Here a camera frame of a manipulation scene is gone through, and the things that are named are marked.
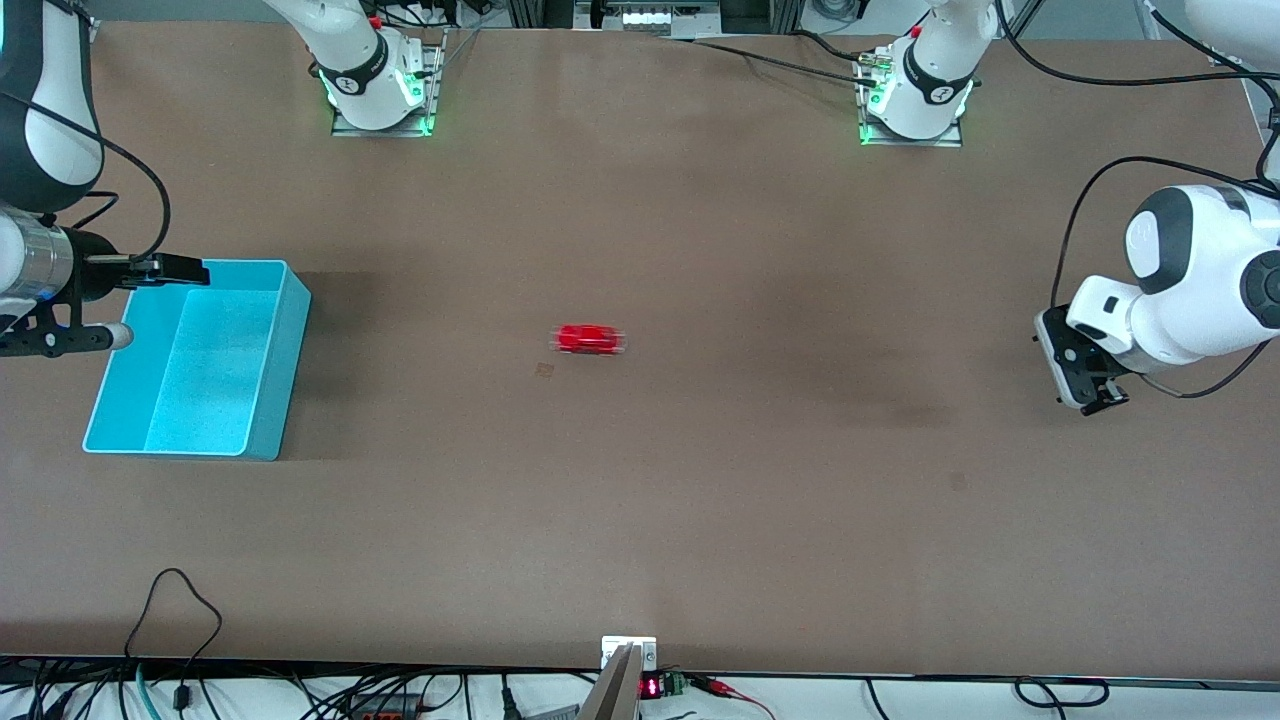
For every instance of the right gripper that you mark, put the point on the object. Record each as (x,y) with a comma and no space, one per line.
(92,275)

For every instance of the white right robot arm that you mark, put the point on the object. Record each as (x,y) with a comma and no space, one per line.
(60,150)

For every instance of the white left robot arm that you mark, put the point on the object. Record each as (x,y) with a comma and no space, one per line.
(1200,270)

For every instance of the background device with white lights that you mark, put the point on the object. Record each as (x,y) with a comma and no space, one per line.
(645,18)

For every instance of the orange connector block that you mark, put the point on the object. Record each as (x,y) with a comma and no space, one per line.
(385,708)

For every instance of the blue plastic box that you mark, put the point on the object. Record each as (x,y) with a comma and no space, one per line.
(210,370)

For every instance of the red digit display module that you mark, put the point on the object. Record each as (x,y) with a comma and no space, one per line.
(652,687)

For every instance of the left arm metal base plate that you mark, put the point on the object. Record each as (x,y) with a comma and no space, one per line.
(915,142)

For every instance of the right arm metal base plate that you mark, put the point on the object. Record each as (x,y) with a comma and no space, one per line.
(380,131)

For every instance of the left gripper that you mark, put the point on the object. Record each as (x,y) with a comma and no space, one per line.
(1104,404)

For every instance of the grey camera mount bar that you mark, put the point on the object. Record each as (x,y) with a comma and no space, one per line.
(615,695)

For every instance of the red beetle toy car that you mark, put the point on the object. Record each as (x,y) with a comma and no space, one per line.
(590,339)

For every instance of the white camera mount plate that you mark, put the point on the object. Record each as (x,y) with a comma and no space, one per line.
(612,645)

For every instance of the aluminium frame post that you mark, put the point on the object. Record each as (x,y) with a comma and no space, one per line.
(88,30)

